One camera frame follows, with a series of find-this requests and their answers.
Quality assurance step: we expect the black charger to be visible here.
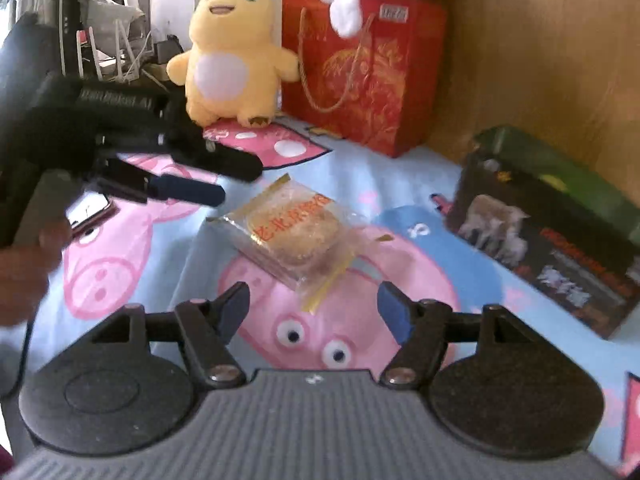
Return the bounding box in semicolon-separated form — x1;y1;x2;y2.
152;35;184;67

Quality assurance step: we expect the white router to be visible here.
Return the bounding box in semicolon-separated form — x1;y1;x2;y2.
75;19;152;84

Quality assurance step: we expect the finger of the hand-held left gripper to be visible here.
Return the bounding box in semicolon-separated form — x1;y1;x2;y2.
160;105;264;184
97;157;227;209

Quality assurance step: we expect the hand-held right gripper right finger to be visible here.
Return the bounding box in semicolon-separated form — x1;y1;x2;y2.
377;281;543;388

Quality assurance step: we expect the black sheep print box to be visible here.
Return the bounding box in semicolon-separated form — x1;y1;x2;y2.
445;125;640;339

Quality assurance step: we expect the yellow plush toy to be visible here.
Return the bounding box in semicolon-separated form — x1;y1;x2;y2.
166;0;301;128

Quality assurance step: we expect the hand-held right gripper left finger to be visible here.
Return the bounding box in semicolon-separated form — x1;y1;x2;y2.
90;281;251;388

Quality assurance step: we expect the clear pastry packet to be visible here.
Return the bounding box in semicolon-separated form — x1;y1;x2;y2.
206;174;393;315

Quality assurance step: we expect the wooden headboard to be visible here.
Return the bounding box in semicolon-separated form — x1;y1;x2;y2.
425;0;640;241

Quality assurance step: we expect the person's left hand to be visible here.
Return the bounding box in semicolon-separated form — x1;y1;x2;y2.
0;217;73;328

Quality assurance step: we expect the red gift bag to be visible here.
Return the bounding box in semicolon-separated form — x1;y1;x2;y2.
281;0;447;158

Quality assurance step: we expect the smartphone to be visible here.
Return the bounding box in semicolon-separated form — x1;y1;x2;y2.
69;192;112;235

